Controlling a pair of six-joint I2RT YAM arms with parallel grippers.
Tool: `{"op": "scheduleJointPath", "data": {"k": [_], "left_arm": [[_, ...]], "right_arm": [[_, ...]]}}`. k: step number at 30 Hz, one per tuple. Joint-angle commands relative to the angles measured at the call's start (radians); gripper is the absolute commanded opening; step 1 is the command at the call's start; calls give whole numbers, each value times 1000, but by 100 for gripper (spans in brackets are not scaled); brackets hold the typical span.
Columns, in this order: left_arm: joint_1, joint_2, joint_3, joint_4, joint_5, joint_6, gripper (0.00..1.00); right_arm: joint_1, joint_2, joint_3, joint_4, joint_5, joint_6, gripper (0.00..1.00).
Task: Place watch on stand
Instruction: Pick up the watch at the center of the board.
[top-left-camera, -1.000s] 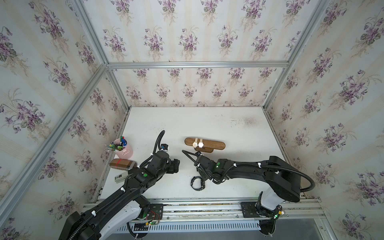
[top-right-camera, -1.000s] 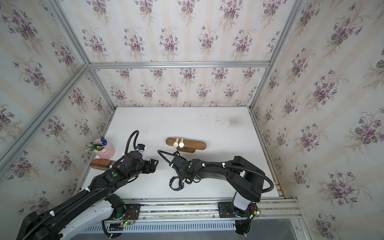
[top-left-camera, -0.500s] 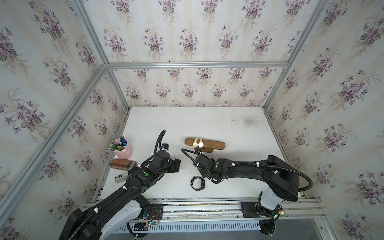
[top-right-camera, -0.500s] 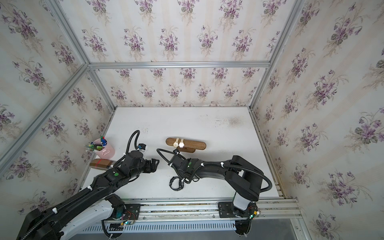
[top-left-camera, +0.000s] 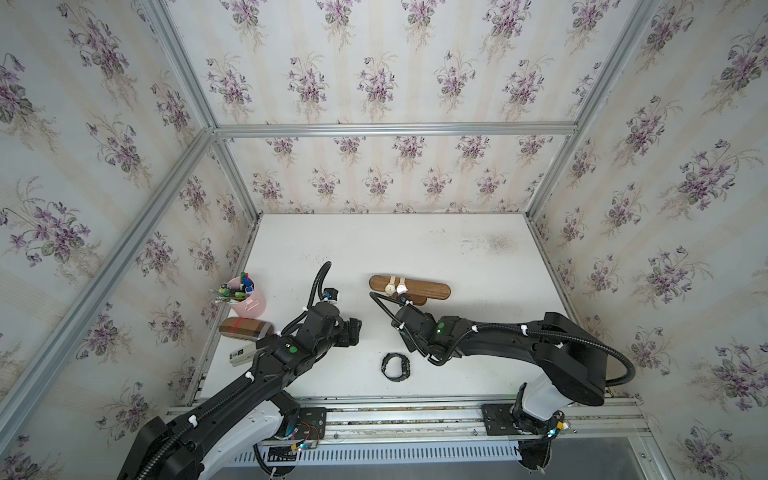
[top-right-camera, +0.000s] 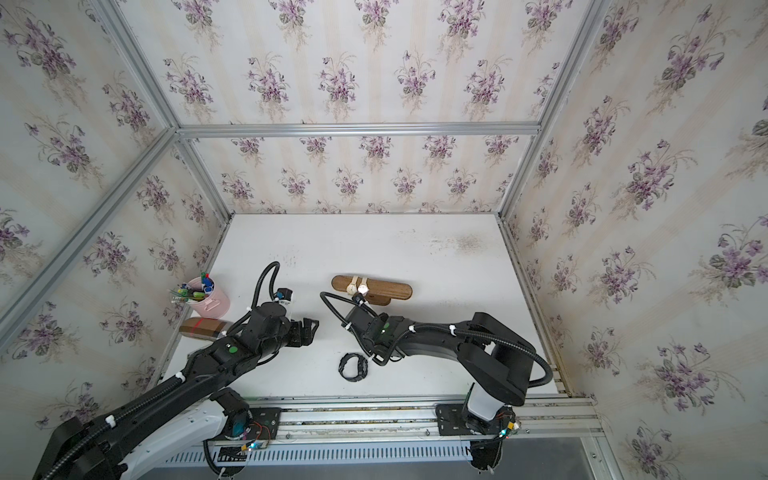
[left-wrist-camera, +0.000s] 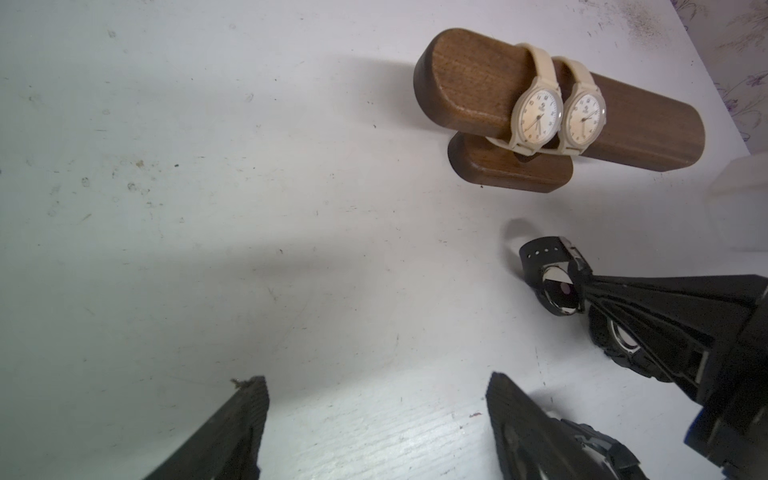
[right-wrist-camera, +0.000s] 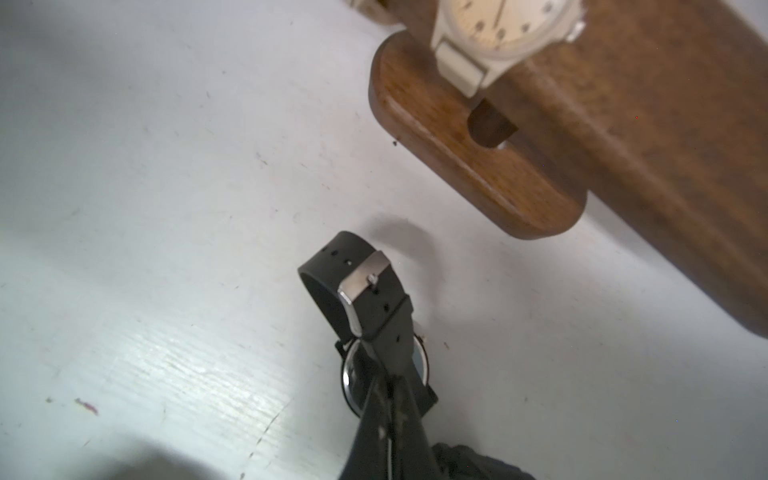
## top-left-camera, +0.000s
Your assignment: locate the brown wooden watch stand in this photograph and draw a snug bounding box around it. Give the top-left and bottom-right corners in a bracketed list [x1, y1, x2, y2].
[368, 275, 452, 306]

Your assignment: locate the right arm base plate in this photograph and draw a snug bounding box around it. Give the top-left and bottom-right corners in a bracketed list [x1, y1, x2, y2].
[481, 401, 526, 436]

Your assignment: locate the black round bracelet watch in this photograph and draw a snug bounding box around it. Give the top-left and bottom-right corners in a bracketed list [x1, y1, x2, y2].
[380, 352, 411, 383]

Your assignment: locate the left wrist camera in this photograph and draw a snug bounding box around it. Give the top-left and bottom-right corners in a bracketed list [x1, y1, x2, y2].
[321, 287, 339, 303]

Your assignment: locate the brown plaid case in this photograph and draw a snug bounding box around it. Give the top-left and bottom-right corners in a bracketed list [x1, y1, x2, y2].
[218, 317, 275, 342]

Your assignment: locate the aluminium mounting rail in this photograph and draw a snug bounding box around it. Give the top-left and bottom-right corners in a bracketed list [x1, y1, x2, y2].
[152, 395, 649, 448]

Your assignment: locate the pink pen cup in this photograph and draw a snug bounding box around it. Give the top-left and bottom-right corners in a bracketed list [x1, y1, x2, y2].
[211, 272, 267, 319]

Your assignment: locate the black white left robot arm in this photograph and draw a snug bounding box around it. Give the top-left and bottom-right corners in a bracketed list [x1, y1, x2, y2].
[117, 301, 362, 479]

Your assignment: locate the slotted white cable duct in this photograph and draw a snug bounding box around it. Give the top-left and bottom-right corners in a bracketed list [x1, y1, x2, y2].
[228, 440, 522, 468]

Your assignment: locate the beige band smartwatch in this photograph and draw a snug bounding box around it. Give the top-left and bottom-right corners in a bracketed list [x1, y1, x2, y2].
[395, 277, 408, 295]

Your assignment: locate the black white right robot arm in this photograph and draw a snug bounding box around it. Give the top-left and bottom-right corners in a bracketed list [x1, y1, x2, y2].
[388, 304, 608, 437]

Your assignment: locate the white grey stapler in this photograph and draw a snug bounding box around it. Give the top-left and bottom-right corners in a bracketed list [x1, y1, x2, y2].
[229, 342, 260, 367]

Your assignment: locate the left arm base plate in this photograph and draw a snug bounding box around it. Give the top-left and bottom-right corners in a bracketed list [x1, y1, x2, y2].
[270, 407, 328, 443]

